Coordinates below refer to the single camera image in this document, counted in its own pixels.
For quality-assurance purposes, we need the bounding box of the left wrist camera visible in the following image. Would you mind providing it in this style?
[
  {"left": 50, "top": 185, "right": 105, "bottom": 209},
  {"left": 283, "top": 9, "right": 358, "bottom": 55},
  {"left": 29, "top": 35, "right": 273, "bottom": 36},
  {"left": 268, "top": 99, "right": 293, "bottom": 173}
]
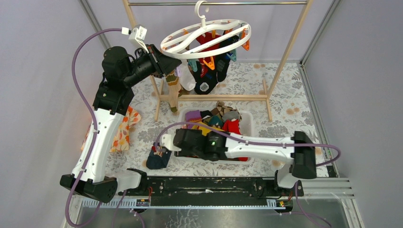
[{"left": 121, "top": 25, "right": 149, "bottom": 53}]

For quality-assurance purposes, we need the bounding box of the multicolour striped long sock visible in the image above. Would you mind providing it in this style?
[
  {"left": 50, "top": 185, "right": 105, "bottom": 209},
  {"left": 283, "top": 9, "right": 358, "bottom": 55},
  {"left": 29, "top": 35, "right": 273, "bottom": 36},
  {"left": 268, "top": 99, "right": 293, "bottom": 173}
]
[{"left": 165, "top": 71, "right": 182, "bottom": 113}]

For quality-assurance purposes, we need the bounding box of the white sock bin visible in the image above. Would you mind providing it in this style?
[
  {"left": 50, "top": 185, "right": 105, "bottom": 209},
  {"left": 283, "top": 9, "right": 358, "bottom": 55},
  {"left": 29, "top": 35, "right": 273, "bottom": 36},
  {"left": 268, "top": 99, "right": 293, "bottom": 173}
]
[{"left": 175, "top": 107, "right": 256, "bottom": 165}]

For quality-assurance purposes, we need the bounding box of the red hanging sock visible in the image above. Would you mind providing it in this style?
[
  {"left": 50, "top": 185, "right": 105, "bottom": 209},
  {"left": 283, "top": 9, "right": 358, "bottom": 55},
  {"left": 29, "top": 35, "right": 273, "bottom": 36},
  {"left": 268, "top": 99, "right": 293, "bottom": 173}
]
[{"left": 196, "top": 32, "right": 220, "bottom": 52}]

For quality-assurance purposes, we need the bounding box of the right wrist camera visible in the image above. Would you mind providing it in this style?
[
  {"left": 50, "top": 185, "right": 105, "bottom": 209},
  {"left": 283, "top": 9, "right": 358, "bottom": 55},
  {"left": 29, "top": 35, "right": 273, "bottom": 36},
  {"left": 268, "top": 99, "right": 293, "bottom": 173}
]
[{"left": 160, "top": 133, "right": 176, "bottom": 151}]

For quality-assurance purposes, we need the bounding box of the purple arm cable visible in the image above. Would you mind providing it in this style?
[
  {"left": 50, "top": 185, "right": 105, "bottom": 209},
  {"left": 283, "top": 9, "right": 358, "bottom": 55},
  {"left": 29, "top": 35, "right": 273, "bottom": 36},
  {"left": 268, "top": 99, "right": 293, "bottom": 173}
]
[
  {"left": 64, "top": 28, "right": 124, "bottom": 228},
  {"left": 153, "top": 121, "right": 342, "bottom": 228}
]

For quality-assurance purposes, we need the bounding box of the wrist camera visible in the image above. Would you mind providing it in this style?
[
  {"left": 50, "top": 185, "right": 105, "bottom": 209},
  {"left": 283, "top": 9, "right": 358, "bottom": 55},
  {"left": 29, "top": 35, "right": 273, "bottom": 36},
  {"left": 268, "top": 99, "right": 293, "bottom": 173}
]
[
  {"left": 121, "top": 25, "right": 149, "bottom": 53},
  {"left": 160, "top": 133, "right": 176, "bottom": 151}
]

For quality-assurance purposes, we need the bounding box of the navy blue sock bundle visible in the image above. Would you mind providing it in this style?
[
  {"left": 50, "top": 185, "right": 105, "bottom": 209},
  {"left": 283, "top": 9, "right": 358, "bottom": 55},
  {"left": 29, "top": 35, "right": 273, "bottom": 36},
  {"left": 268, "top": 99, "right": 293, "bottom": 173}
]
[{"left": 146, "top": 145, "right": 172, "bottom": 170}]

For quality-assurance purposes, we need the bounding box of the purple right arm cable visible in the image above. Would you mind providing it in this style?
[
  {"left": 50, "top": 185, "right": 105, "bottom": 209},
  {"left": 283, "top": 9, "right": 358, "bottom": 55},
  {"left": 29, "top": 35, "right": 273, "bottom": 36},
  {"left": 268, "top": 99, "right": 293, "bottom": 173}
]
[{"left": 153, "top": 121, "right": 342, "bottom": 228}]

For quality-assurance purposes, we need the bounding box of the white round clip hanger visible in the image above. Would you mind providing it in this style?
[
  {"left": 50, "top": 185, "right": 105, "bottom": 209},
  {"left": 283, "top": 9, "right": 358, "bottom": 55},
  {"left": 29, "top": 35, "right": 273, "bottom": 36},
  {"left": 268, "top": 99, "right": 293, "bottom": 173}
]
[{"left": 160, "top": 0, "right": 251, "bottom": 59}]

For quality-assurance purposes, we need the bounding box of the purple striped sock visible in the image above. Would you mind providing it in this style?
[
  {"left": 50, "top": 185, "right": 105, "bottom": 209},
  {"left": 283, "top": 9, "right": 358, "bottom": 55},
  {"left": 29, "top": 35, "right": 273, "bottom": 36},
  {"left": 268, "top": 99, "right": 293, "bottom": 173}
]
[{"left": 185, "top": 110, "right": 202, "bottom": 122}]

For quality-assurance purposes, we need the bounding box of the white hanging sock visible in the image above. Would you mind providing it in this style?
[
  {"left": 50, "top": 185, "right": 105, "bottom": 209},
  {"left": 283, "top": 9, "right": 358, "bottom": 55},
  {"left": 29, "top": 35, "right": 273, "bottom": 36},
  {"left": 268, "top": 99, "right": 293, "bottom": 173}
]
[{"left": 177, "top": 64, "right": 196, "bottom": 91}]

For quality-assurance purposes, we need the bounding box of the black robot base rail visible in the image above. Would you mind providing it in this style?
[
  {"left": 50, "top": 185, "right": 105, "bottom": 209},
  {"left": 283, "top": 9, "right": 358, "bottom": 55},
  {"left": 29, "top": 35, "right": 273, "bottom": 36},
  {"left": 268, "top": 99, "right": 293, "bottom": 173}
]
[{"left": 126, "top": 176, "right": 304, "bottom": 198}]

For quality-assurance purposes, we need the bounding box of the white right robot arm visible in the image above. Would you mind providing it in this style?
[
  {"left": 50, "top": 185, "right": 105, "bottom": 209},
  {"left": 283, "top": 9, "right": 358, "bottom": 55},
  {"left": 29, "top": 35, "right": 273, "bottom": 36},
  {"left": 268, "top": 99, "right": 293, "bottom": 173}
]
[{"left": 165, "top": 129, "right": 317, "bottom": 196}]

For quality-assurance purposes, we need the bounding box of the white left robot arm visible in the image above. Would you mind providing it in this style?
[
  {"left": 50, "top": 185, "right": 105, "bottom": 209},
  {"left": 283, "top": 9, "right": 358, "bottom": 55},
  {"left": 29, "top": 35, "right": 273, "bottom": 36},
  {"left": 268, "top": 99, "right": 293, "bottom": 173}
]
[{"left": 59, "top": 45, "right": 182, "bottom": 203}]

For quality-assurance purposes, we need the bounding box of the red sock in bin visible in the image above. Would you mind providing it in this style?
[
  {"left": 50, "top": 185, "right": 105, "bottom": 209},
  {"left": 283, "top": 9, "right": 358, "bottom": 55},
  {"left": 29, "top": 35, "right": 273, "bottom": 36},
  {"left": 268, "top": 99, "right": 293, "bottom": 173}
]
[{"left": 222, "top": 119, "right": 241, "bottom": 135}]

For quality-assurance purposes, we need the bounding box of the black hanging sock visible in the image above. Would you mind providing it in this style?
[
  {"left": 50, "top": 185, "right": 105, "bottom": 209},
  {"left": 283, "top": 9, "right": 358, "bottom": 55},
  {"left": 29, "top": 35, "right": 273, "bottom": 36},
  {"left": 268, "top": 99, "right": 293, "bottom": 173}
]
[{"left": 192, "top": 35, "right": 239, "bottom": 95}]

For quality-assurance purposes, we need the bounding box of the orange floral cloth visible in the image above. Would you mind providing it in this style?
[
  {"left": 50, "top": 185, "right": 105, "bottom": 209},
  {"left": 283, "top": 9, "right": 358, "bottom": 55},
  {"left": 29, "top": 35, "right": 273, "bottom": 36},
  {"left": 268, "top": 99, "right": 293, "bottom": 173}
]
[{"left": 81, "top": 105, "right": 142, "bottom": 154}]

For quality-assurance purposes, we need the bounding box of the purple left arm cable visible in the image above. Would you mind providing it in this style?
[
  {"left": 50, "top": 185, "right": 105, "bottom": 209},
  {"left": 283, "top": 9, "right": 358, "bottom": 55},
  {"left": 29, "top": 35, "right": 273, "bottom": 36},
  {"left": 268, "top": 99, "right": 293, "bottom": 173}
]
[{"left": 64, "top": 28, "right": 124, "bottom": 228}]

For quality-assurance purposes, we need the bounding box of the wooden clothes rack frame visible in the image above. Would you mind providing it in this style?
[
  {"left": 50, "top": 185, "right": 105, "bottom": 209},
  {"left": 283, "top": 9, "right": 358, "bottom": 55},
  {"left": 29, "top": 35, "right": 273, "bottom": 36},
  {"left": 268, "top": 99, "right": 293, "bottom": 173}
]
[{"left": 121, "top": 0, "right": 314, "bottom": 123}]

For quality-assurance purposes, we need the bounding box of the yellow sock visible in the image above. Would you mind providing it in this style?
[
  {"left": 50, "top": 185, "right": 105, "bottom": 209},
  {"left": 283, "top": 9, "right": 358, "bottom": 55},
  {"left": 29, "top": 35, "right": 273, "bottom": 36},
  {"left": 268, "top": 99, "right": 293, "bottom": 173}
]
[{"left": 191, "top": 122, "right": 224, "bottom": 136}]

